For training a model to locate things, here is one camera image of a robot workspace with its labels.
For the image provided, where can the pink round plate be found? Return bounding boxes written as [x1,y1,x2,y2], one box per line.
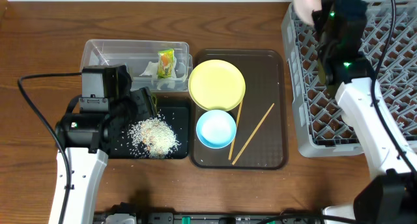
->
[293,0,322,25]

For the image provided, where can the rice and nut leftovers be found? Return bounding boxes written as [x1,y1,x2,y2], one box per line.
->
[127,114,181,159]

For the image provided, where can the green snack wrapper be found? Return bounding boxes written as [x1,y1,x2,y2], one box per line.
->
[157,49,175,78]

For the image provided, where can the light blue bowl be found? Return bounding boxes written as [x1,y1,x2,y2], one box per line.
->
[195,110,237,149]

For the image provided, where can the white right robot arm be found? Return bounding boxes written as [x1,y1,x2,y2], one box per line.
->
[311,0,416,223]

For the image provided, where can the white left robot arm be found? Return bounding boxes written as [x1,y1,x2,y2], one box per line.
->
[49,64,157,223]

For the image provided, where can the grey dishwasher rack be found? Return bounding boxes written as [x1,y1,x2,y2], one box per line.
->
[281,0,416,158]

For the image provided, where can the black rectangular tray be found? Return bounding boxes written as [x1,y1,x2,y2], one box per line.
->
[109,99,190,159]

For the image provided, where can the crumpled white tissue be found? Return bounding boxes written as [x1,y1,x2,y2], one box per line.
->
[139,60,188,91]

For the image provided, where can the clear plastic bin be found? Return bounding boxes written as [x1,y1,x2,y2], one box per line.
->
[80,39,193,92]

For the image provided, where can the yellow round plate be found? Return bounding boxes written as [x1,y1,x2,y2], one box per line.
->
[188,59,246,111]

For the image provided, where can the right wooden chopstick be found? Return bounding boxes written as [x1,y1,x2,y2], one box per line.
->
[232,103,275,165]

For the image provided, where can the wooden chopstick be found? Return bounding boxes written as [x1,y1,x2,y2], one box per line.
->
[227,99,244,161]
[232,103,275,165]

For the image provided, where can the left wooden chopstick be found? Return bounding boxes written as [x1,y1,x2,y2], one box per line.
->
[227,99,244,161]

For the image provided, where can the brown serving tray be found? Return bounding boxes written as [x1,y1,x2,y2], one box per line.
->
[190,49,288,170]

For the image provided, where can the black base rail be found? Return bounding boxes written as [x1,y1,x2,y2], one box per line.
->
[93,203,326,224]

